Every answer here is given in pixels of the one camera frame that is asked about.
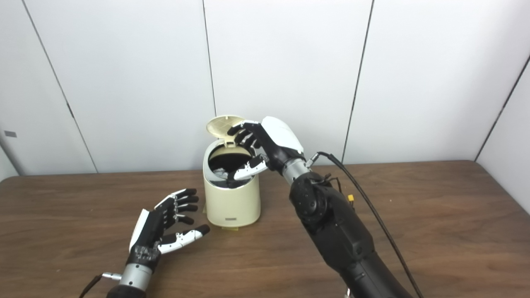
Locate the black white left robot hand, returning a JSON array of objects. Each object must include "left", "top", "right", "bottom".
[{"left": 126, "top": 188, "right": 210, "bottom": 272}]

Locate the round cream bin lid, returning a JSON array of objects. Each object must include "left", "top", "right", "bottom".
[{"left": 206, "top": 115, "right": 246, "bottom": 147}]

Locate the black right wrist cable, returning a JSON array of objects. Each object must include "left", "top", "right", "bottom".
[{"left": 306, "top": 151, "right": 425, "bottom": 298}]

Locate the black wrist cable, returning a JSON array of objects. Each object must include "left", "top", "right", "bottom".
[
  {"left": 79, "top": 272, "right": 122, "bottom": 298},
  {"left": 306, "top": 151, "right": 425, "bottom": 298}
]

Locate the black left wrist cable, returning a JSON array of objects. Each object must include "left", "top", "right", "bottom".
[{"left": 79, "top": 272, "right": 122, "bottom": 298}]

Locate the cream-colored bin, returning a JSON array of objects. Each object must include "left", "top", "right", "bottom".
[{"left": 202, "top": 139, "right": 261, "bottom": 227}]

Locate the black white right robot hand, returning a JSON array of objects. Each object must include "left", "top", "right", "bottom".
[{"left": 227, "top": 116, "right": 307, "bottom": 180}]

